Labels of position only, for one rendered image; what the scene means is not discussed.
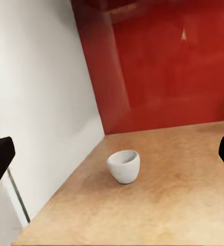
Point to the fridge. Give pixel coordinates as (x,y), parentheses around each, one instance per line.
(47,106)

